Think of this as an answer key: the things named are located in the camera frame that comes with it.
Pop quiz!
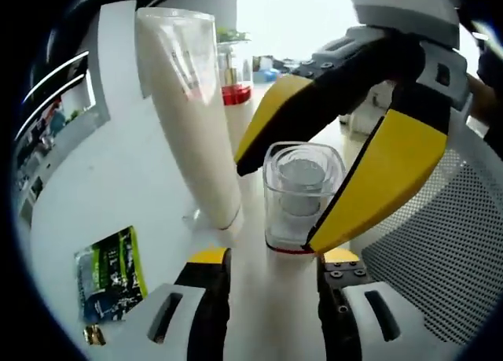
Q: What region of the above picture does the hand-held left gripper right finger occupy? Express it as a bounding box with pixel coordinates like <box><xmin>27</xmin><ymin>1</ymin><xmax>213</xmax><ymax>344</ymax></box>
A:
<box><xmin>318</xmin><ymin>249</ymin><xmax>433</xmax><ymax>361</ymax></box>

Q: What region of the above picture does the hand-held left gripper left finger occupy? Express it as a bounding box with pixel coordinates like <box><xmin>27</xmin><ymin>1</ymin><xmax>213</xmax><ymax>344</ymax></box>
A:
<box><xmin>113</xmin><ymin>247</ymin><xmax>233</xmax><ymax>361</ymax></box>

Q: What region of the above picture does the red collar skincare pump bottle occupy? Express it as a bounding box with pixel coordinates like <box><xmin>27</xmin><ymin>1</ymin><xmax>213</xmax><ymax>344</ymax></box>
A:
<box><xmin>217</xmin><ymin>40</ymin><xmax>256</xmax><ymax>160</ymax></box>

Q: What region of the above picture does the small white skincare bottle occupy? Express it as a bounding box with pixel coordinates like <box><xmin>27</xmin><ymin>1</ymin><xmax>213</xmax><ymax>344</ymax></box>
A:
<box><xmin>230</xmin><ymin>141</ymin><xmax>347</xmax><ymax>361</ymax></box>

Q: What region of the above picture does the beige skincare tube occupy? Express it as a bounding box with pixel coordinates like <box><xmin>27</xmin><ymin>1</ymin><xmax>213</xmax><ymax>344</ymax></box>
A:
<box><xmin>134</xmin><ymin>6</ymin><xmax>245</xmax><ymax>231</ymax></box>

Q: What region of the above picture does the person's right hand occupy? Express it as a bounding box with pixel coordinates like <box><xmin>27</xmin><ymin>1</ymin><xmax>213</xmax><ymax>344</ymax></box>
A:
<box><xmin>469</xmin><ymin>77</ymin><xmax>490</xmax><ymax>127</ymax></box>

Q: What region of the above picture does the grey mesh office chair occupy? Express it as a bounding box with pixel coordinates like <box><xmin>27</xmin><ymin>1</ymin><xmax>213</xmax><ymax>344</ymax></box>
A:
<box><xmin>351</xmin><ymin>146</ymin><xmax>502</xmax><ymax>348</ymax></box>

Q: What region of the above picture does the green black packet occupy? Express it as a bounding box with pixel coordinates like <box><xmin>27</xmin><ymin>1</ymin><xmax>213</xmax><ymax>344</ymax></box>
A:
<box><xmin>74</xmin><ymin>226</ymin><xmax>149</xmax><ymax>325</ymax></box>

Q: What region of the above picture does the green potted plant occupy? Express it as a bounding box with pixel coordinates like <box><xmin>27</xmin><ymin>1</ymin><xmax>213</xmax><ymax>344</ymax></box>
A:
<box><xmin>215</xmin><ymin>25</ymin><xmax>252</xmax><ymax>44</ymax></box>

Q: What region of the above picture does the gold foil packet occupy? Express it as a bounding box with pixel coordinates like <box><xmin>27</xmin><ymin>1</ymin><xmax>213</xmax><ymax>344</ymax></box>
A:
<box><xmin>82</xmin><ymin>323</ymin><xmax>108</xmax><ymax>347</ymax></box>

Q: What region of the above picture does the silver blue packet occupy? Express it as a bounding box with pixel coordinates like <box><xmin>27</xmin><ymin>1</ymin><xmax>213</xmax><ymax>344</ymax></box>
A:
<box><xmin>73</xmin><ymin>247</ymin><xmax>97</xmax><ymax>299</ymax></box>

